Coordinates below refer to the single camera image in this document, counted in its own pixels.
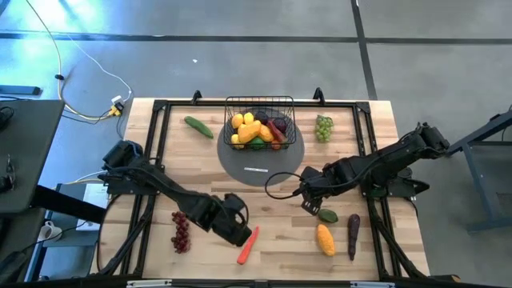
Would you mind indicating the purple eggplant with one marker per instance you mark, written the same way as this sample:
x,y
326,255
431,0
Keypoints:
x,y
353,236

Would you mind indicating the white mug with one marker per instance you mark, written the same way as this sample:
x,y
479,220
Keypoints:
x,y
50,232

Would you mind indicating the red grape bunch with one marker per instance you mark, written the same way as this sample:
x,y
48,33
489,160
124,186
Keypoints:
x,y
181,234

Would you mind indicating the green grape bunch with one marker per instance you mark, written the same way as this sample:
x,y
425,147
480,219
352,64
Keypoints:
x,y
323,129

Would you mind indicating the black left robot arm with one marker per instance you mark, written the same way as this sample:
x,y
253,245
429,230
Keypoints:
x,y
172,192

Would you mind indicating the dark flat bar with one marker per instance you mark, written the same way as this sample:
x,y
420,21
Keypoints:
x,y
20,90

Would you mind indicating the yellow corn cob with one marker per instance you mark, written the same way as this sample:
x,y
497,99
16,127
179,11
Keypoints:
x,y
326,240

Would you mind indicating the large yellow-orange mango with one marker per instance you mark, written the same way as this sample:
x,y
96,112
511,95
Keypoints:
x,y
249,131

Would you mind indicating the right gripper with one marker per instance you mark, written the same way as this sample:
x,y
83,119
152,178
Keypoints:
x,y
320,182

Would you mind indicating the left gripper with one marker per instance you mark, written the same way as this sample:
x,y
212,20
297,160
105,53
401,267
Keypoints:
x,y
230,214

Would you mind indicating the black aluminium table frame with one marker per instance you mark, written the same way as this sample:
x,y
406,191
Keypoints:
x,y
320,104

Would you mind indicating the white box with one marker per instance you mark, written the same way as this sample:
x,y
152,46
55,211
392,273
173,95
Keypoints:
x,y
94,200

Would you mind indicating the black side table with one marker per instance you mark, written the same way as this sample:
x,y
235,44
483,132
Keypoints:
x,y
28,152

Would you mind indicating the green avocado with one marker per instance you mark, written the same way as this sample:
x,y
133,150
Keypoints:
x,y
328,216

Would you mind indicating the green cucumber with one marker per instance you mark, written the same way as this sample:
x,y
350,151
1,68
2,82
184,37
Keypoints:
x,y
198,127

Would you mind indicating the grey round woven mat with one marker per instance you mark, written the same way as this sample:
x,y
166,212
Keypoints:
x,y
280,168

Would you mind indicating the dark blue metal cart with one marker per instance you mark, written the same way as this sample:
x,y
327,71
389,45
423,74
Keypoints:
x,y
476,132

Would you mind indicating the white yellow plug connectors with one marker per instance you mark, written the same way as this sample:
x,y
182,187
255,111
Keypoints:
x,y
117,106

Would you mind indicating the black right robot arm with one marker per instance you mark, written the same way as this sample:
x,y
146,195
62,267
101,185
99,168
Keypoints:
x,y
380,160

